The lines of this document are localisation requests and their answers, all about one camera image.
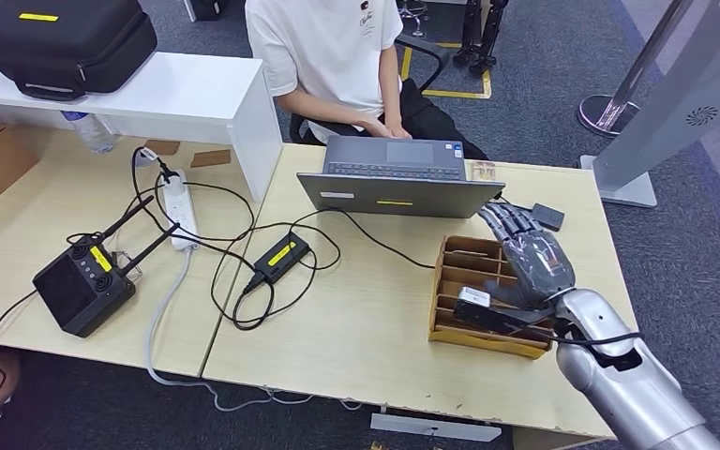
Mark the person's right hand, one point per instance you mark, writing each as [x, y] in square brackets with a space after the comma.
[375, 128]

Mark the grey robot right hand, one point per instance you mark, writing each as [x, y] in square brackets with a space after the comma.
[537, 261]

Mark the person's left hand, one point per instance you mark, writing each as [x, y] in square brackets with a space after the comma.
[400, 132]

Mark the brown printed card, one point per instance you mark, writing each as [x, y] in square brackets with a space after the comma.
[483, 172]

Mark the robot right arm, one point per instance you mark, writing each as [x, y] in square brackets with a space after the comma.
[633, 397]

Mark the person's left forearm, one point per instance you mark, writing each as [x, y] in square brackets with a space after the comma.
[388, 87]

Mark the person's right forearm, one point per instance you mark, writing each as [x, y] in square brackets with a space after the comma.
[323, 105]

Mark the small black box device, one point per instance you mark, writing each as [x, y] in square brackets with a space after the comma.
[548, 217]

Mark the grey laptop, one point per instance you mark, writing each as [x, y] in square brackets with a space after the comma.
[397, 195]

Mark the wooden slotted organizer box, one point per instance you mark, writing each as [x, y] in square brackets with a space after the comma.
[459, 267]

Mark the black office chair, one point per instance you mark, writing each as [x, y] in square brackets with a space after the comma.
[428, 53]

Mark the chrome chair base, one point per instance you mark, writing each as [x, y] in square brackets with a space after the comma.
[414, 18]

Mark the black adapter with yellow label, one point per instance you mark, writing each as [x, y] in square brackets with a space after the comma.
[282, 256]

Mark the small brown cardboard piece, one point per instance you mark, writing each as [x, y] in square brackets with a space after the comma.
[211, 158]
[161, 147]

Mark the white flat bar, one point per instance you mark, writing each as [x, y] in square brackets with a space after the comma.
[434, 428]

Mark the black box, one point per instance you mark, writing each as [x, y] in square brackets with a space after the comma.
[208, 9]

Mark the grey kiosk with spiral logo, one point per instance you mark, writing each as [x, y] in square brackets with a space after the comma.
[677, 105]

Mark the white desk shelf riser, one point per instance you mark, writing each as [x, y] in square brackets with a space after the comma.
[167, 87]

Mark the white power strip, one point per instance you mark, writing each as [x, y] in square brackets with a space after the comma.
[180, 214]

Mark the clear water bottle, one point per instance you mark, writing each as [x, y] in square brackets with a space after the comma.
[90, 133]

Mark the black carry case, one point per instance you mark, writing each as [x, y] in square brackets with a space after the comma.
[55, 43]

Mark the black transmitter with antennas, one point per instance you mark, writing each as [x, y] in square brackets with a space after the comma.
[80, 292]

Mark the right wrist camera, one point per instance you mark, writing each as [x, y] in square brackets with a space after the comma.
[473, 297]

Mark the chrome stanchion post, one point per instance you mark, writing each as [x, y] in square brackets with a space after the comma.
[608, 115]

